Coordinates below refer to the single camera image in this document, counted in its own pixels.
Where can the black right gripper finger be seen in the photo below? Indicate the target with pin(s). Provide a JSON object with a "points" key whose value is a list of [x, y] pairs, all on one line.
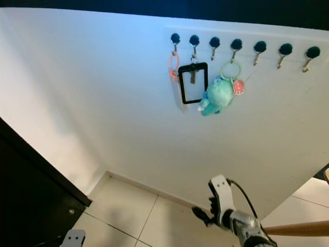
{"points": [[208, 222], [202, 212]]}

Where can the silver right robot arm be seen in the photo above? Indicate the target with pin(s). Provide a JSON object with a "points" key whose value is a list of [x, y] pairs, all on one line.
{"points": [[252, 229]]}

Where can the wooden table leg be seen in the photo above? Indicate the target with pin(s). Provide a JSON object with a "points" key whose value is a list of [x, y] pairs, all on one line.
{"points": [[298, 228]]}

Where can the white card with orange loop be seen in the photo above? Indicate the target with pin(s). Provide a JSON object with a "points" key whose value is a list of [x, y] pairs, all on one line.
{"points": [[177, 99]]}

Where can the black badge holder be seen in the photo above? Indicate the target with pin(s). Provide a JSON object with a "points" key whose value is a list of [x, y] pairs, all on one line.
{"points": [[181, 85]]}

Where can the black cabinet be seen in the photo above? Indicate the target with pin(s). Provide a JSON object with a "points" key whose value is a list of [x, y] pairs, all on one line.
{"points": [[31, 195]]}

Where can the black knob metal hook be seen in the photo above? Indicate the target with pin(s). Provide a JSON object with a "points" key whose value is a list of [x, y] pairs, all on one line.
{"points": [[312, 52], [285, 49], [214, 41], [175, 37], [194, 39], [236, 43], [260, 46]]}

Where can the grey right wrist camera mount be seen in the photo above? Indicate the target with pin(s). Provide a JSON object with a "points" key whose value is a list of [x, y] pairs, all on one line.
{"points": [[221, 188]]}

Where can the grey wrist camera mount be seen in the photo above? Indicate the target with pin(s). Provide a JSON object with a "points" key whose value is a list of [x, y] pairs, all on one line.
{"points": [[221, 188], [73, 239]]}

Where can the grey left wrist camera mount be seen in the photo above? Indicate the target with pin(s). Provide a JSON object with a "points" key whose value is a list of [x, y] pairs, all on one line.
{"points": [[73, 239]]}

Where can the white wall hook rail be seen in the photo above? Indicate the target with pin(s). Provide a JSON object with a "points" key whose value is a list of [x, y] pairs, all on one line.
{"points": [[288, 37]]}

